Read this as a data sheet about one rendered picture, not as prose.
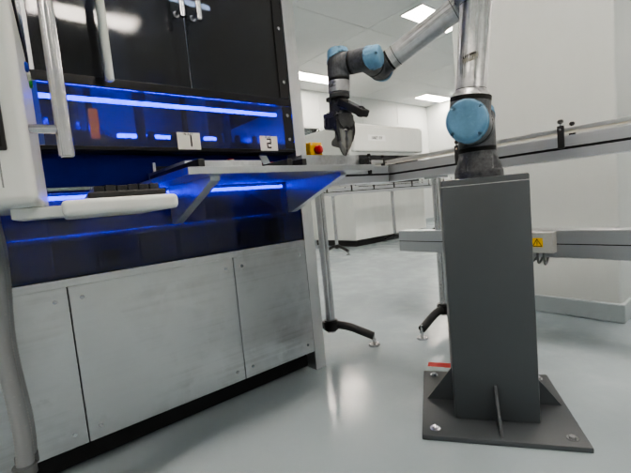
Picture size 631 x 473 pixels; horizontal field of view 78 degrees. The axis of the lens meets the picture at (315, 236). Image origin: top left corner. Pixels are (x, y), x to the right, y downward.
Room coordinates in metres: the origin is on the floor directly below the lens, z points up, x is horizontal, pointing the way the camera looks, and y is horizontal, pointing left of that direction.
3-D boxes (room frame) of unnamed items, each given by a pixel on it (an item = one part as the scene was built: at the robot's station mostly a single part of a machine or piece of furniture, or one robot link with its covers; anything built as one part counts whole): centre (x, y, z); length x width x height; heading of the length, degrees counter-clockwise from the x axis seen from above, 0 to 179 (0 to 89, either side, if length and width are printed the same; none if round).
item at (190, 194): (1.24, 0.37, 0.80); 0.34 x 0.03 x 0.13; 39
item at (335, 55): (1.40, -0.14, 1.22); 0.09 x 0.08 x 0.11; 59
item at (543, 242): (1.68, -0.96, 0.50); 0.12 x 0.05 x 0.09; 39
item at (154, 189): (0.94, 0.46, 0.82); 0.40 x 0.14 x 0.02; 32
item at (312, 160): (1.48, 0.03, 0.90); 0.34 x 0.26 x 0.04; 39
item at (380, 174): (2.11, -0.15, 0.92); 0.69 x 0.15 x 0.16; 129
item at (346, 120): (1.41, -0.12, 1.07); 0.09 x 0.08 x 0.12; 39
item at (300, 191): (1.56, -0.01, 0.80); 0.34 x 0.03 x 0.13; 39
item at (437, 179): (2.13, -0.68, 0.46); 0.09 x 0.09 x 0.77; 39
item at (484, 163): (1.30, -0.56, 0.84); 0.15 x 0.15 x 0.10
